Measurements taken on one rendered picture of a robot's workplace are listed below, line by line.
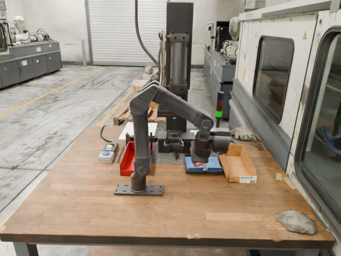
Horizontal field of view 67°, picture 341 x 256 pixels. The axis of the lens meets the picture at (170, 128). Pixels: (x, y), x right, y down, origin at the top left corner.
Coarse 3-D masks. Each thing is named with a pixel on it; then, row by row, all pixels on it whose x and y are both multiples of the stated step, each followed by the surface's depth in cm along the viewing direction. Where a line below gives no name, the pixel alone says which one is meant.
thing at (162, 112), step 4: (180, 96) 132; (184, 96) 143; (160, 108) 135; (164, 108) 136; (160, 112) 132; (164, 112) 132; (168, 112) 132; (172, 112) 132; (160, 116) 133; (164, 116) 133; (168, 116) 133; (172, 116) 133; (176, 116) 133; (180, 116) 133
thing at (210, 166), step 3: (210, 159) 129; (213, 159) 129; (216, 159) 129; (210, 162) 127; (216, 162) 127; (207, 165) 124; (210, 165) 124; (213, 165) 124; (216, 165) 124; (219, 165) 124; (207, 168) 121; (210, 168) 118; (213, 168) 118; (216, 168) 118; (219, 168) 118; (222, 168) 118; (207, 171) 119; (210, 171) 119; (213, 171) 120; (216, 171) 120; (219, 171) 120
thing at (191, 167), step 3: (186, 159) 129; (189, 159) 129; (189, 162) 127; (189, 165) 124; (192, 165) 124; (189, 168) 117; (192, 168) 117; (195, 168) 117; (198, 168) 117; (201, 168) 117; (189, 171) 119; (192, 171) 119; (195, 171) 119; (198, 171) 119; (201, 171) 119
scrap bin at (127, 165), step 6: (132, 144) 140; (150, 144) 138; (126, 150) 131; (132, 150) 141; (150, 150) 139; (126, 156) 132; (132, 156) 135; (120, 162) 118; (126, 162) 129; (132, 162) 130; (120, 168) 117; (126, 168) 124; (132, 168) 124; (120, 174) 118; (126, 174) 118
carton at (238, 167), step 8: (232, 152) 137; (240, 152) 137; (224, 160) 122; (232, 160) 133; (240, 160) 133; (248, 160) 123; (224, 168) 122; (232, 168) 126; (240, 168) 126; (248, 168) 123; (232, 176) 114; (240, 176) 114; (248, 176) 114; (256, 176) 114
